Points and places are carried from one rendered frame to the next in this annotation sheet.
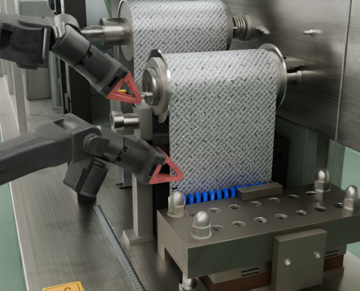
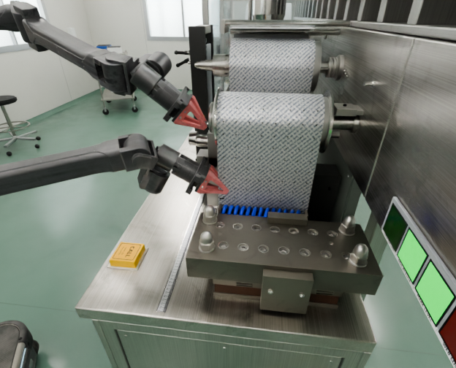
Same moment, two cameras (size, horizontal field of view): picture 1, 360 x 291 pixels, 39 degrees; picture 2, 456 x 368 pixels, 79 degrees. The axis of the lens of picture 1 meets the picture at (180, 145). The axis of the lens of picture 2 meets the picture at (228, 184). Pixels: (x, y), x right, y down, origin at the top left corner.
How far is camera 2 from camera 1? 0.51 m
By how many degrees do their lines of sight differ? 28
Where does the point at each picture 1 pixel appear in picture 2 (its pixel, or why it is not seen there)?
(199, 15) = (289, 56)
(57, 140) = (107, 155)
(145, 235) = not seen: hidden behind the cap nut
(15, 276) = not seen: hidden behind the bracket
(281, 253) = (264, 284)
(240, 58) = (291, 102)
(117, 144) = (170, 161)
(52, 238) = (163, 203)
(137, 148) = (187, 166)
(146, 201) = (213, 198)
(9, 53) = (103, 82)
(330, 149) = not seen: hidden behind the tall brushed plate
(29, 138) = (90, 150)
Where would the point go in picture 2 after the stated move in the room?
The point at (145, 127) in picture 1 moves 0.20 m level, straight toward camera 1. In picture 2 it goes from (211, 147) to (168, 182)
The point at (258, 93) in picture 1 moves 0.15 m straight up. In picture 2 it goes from (301, 137) to (312, 66)
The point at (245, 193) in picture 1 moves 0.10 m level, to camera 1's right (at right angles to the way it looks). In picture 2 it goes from (270, 218) to (312, 231)
